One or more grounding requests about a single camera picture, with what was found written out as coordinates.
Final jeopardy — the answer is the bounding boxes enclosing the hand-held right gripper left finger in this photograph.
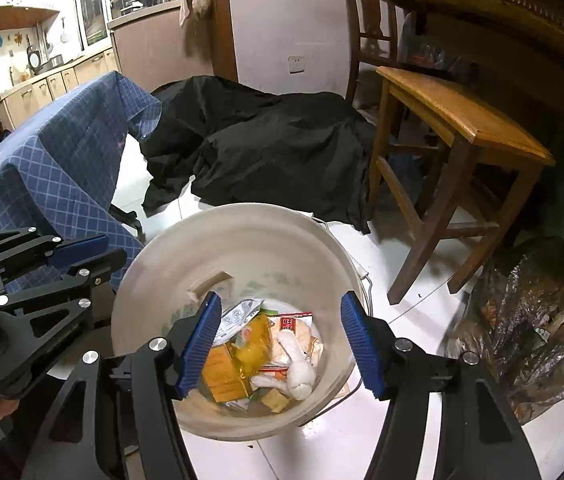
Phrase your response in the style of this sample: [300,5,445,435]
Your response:
[21,290,224,480]

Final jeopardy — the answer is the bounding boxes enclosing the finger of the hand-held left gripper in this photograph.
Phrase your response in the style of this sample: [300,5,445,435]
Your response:
[0,226,111,282]
[0,247,129,376]

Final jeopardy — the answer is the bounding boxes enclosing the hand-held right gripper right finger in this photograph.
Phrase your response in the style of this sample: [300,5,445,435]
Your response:
[339,290,543,480]

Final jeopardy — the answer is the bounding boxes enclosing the small orange box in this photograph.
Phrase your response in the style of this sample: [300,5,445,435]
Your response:
[201,342,253,403]

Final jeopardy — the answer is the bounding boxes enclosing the white printed wrapper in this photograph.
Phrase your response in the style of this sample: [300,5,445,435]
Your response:
[214,297,265,347]

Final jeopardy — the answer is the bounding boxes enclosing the red label snack packet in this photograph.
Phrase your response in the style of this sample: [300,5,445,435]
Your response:
[267,312,325,368]

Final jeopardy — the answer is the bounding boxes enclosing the yellow packet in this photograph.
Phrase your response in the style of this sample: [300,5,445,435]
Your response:
[229,312,275,381]

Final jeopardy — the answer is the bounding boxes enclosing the white tissue wad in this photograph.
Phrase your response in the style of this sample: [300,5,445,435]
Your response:
[274,330,317,401]

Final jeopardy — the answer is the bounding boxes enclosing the small tan carton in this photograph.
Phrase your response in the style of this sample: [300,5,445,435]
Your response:
[260,389,292,414]

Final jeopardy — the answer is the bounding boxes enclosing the white plastic bucket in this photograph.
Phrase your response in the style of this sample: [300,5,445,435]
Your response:
[111,202,375,442]

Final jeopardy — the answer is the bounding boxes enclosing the blue star tablecloth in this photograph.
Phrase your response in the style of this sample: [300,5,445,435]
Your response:
[0,71,163,291]

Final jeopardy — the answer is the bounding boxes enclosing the beige kitchen base cabinets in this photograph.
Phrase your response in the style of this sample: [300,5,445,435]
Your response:
[0,2,215,131]

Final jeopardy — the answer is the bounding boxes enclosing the crinkled plastic bag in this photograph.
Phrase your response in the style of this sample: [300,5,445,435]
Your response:
[444,240,564,426]

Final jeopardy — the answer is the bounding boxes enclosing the black cloth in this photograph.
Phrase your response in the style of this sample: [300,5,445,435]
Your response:
[139,75,378,235]

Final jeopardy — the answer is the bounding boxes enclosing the barred kitchen window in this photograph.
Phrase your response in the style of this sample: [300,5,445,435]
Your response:
[74,0,128,46]

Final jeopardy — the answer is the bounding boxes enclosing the wooden stool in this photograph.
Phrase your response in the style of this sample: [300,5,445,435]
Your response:
[368,66,556,306]

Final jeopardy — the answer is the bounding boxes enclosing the dark wooden chair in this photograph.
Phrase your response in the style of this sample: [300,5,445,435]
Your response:
[344,0,408,106]

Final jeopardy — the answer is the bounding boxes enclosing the carved wooden sideboard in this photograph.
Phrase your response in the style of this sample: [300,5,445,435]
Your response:
[372,0,564,126]

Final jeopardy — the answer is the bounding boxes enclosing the black metal table frame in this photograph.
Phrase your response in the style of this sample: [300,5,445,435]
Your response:
[108,203,144,241]

